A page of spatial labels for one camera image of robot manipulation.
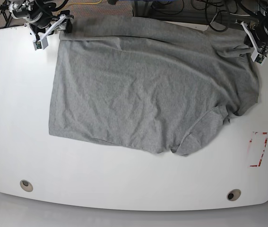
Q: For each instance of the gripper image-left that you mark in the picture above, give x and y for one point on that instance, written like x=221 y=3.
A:
x=43 y=22

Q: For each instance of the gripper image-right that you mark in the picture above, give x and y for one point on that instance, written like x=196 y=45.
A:
x=260 y=35

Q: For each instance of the right table cable grommet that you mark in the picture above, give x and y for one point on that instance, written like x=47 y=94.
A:
x=234 y=194

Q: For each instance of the red tape rectangle marking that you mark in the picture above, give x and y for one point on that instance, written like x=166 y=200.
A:
x=256 y=148

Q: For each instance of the black tripod stand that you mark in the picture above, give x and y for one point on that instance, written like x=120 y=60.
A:
x=4 y=12

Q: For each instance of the table cable grommet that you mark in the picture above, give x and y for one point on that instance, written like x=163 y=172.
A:
x=234 y=194
x=26 y=186

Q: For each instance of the left table cable grommet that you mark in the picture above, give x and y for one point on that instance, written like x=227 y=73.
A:
x=26 y=186

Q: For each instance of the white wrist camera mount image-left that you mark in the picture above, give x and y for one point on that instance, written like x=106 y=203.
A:
x=40 y=39

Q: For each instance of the grey T-shirt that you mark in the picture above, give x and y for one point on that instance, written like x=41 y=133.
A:
x=150 y=85

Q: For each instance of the white wrist camera mount image-right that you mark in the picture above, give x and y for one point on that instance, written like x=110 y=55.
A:
x=260 y=52

